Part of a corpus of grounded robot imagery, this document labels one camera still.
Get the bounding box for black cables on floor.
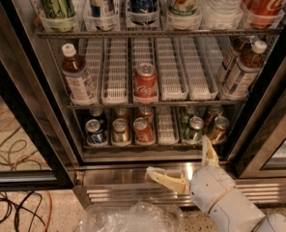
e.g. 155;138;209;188
0;190;46;232

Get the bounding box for red can front bottom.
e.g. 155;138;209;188
133;117;155;143

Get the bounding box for tea bottle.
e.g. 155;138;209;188
217;36;254;85
223;40;267;96

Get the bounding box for blue pepsi can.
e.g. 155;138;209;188
85;119;106;144
89;107;106;124

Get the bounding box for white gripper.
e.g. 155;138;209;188
146;135;236;213

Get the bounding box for tea bottle left middle shelf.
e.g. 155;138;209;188
62;43;96;105

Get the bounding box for green can top shelf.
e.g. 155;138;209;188
40;0;75;19

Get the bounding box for orange can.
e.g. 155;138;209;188
208;116;230;143
203;104;223;127

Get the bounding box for clear plastic bin with bag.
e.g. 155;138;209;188
80;201;185;232

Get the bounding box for tea bottle front right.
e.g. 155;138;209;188
223;40;267;96

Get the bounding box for brown can rear bottom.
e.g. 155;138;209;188
114;107;129;121

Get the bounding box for green can front bottom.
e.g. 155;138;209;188
184;116;204;143

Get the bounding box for glass fridge door right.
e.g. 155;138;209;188
226;23;286;179

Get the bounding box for glass fridge door left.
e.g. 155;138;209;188
0;0;77;190

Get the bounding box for red can rear bottom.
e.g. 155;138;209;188
137;106;154;124

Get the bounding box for green can rear bottom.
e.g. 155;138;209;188
181;105;197;126

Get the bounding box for orange cable on floor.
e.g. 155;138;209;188
0;101;53;232

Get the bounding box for brown can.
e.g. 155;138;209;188
114;107;129;121
113;118;129;143

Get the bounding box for brown can front bottom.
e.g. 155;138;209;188
113;118;129;143

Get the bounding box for steel fridge bottom grille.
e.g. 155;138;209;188
73;164;286;208

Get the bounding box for tea bottle rear right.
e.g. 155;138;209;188
217;36;254;85

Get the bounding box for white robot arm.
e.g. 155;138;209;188
147;136;286;232

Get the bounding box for silver blue can top shelf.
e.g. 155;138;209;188
89;0;115;17

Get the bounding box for orange can front bottom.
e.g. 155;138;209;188
208;116;230;143

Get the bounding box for orange can rear bottom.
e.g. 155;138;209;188
203;104;223;127

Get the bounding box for glass fridge door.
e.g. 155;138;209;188
226;23;286;179
0;0;77;190

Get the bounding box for blue pepsi can front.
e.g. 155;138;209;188
85;119;106;144

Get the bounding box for blue pepsi can rear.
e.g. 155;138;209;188
89;107;106;124

